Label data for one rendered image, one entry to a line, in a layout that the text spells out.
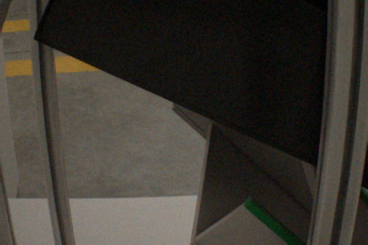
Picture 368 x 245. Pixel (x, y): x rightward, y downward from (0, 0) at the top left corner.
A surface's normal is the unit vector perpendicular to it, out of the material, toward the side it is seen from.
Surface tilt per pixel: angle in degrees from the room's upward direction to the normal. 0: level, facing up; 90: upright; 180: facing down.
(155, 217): 0
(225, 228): 90
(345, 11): 90
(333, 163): 90
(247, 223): 90
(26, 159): 0
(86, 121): 0
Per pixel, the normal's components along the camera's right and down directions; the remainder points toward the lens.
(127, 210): 0.00, -0.88
